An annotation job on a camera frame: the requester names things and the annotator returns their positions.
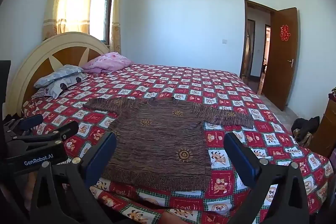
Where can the wooden cabinet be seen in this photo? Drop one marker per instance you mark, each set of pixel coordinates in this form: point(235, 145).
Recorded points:
point(325, 129)

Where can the narrow yellow curtain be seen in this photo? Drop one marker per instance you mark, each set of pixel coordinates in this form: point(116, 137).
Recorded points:
point(116, 16)

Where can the brown wooden door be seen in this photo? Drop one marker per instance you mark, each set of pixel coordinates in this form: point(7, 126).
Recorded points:
point(278, 71)

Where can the striped pillow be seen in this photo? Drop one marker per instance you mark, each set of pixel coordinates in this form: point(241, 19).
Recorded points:
point(38, 93)

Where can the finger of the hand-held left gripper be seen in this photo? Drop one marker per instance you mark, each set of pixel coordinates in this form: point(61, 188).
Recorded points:
point(32, 121)
point(52, 133)

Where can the grey-blue patterned pillow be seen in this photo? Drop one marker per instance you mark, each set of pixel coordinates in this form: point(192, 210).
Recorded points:
point(57, 74)

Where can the brown door frame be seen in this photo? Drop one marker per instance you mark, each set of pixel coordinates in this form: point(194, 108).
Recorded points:
point(246, 29)

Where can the brown knitted sweater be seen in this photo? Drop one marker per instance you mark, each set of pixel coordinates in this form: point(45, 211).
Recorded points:
point(157, 140)

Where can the dark clothes pile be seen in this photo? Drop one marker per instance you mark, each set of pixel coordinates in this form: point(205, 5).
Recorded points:
point(304, 125)

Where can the white pillow with dark spots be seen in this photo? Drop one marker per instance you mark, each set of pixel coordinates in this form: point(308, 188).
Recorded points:
point(56, 89)

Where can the red paper door decoration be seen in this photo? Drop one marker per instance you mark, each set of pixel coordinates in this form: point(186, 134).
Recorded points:
point(285, 33)

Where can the cream and wood headboard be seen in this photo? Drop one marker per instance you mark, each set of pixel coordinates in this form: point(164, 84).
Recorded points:
point(39, 50)

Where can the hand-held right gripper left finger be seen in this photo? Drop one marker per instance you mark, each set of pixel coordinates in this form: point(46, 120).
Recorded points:
point(101, 155)

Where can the red checked printed blanket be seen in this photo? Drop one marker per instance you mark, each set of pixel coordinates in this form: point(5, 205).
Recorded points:
point(183, 82)

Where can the window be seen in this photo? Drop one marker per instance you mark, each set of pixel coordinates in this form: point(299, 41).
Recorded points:
point(101, 11)

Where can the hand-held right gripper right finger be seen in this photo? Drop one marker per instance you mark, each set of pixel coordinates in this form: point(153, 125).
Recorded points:
point(242, 158)

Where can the pink pillow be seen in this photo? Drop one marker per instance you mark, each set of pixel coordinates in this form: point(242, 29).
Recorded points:
point(107, 62)

